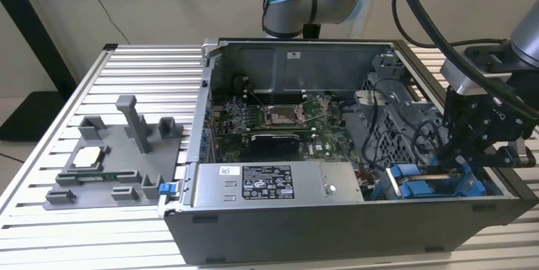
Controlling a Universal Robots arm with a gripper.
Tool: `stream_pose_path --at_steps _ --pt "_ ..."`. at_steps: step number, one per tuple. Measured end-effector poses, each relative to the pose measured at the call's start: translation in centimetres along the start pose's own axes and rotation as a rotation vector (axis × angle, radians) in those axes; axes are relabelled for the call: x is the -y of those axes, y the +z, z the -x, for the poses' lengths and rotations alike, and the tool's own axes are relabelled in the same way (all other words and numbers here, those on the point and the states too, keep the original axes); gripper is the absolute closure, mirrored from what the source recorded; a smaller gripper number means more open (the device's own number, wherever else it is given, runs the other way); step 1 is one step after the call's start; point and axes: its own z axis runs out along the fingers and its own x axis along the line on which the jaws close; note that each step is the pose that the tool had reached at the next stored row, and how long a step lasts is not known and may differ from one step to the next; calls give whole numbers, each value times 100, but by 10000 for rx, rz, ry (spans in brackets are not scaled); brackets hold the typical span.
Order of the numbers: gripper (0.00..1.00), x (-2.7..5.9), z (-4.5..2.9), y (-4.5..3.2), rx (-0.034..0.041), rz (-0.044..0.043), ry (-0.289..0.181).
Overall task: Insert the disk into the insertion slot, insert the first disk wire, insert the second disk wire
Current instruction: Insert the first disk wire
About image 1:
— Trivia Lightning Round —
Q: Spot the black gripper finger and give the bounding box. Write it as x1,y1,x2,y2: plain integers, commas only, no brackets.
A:
431,130,492,170
483,138,539,169

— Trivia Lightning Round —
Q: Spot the hard disk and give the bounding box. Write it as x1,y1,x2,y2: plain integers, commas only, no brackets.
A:
385,161,485,189

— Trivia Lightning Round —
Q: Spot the blue carrier in disk bay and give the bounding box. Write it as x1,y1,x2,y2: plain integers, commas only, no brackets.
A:
399,180,485,199

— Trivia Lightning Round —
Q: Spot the grey perforated drive cage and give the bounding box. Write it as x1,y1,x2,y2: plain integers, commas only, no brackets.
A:
344,71,445,170

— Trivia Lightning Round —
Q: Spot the green motherboard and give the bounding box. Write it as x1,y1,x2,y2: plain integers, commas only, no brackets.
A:
204,92,364,164

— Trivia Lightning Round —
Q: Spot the metal socket cover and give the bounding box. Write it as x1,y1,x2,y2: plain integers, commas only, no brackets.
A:
299,97,332,123

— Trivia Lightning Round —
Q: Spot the black open PC case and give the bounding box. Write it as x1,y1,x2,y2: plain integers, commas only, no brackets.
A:
161,37,539,266

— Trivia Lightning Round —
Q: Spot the CPU socket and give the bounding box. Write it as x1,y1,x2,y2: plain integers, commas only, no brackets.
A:
261,103,305,126

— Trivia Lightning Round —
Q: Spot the black graphics card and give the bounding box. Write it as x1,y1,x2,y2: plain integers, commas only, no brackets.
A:
248,132,303,161

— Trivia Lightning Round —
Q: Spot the thin metal locking lever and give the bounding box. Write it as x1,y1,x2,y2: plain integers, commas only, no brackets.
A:
247,88,267,107

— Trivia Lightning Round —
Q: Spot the silver power supply unit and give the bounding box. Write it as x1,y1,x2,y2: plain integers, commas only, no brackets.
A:
189,160,365,206

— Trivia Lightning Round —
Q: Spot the grey parts rack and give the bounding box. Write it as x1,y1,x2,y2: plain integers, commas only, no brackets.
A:
42,94,185,211

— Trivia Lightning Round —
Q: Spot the green RAM stick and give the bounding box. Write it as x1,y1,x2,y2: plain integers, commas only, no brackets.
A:
79,172,132,181

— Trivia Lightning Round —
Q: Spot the silver CPU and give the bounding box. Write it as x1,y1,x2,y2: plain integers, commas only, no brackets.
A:
69,146,105,170

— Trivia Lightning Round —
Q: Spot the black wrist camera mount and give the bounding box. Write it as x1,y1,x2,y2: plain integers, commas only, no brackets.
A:
464,44,513,73

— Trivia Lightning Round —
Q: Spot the long black wire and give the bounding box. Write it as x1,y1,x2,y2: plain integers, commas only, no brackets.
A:
361,78,443,170

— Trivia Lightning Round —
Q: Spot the thick black gripper cable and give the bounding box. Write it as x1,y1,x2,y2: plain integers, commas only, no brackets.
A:
392,0,539,124

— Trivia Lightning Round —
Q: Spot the thin black wall cable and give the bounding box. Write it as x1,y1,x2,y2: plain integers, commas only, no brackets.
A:
76,0,131,45

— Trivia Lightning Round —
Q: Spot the black upright post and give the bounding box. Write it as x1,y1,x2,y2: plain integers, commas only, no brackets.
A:
0,0,79,98

